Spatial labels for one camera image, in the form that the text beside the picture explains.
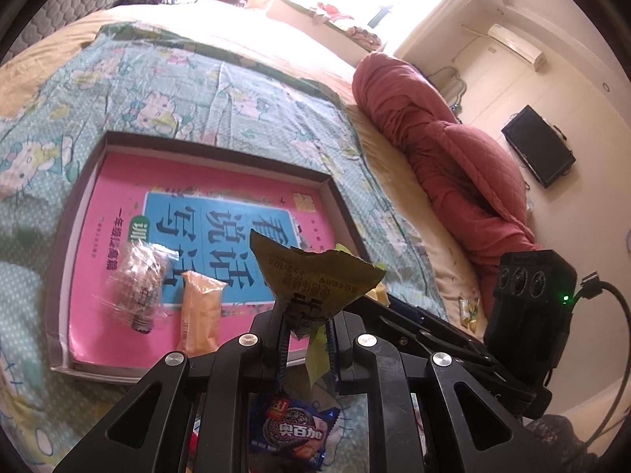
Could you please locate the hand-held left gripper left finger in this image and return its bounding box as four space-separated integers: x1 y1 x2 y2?
52 305 291 473

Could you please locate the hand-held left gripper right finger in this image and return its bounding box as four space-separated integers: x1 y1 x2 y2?
325 311 563 473

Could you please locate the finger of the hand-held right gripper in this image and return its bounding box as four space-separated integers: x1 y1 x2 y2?
387 294 489 356
446 350 537 412

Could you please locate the blue cookie packet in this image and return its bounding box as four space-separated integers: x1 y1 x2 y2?
249 394 341 469

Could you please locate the green wrapper cake packet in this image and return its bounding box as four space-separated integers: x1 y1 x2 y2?
249 229 388 390

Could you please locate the orange cake packet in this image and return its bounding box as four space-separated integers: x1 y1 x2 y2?
175 270 228 356

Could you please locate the red snack packet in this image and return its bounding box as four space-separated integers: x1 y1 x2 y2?
190 428 205 473

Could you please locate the clear brown cake packet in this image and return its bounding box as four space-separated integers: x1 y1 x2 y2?
96 241 179 337

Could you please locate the black television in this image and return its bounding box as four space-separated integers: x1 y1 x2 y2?
501 105 577 189

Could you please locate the pink quilt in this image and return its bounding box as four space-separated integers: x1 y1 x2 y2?
351 52 545 281

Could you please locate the pink book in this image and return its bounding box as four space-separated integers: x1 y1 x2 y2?
66 152 329 370

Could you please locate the white air conditioner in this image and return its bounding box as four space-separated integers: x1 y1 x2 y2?
487 24 547 71

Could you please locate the cartoon cat printed blanket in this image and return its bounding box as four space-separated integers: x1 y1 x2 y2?
0 22 449 473

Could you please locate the beige bed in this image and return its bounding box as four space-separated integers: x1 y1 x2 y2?
0 5 494 473

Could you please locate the grey quilted headboard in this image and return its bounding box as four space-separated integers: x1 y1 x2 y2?
0 0 173 60

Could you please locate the black cable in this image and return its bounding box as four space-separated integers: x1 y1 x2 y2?
574 272 631 454

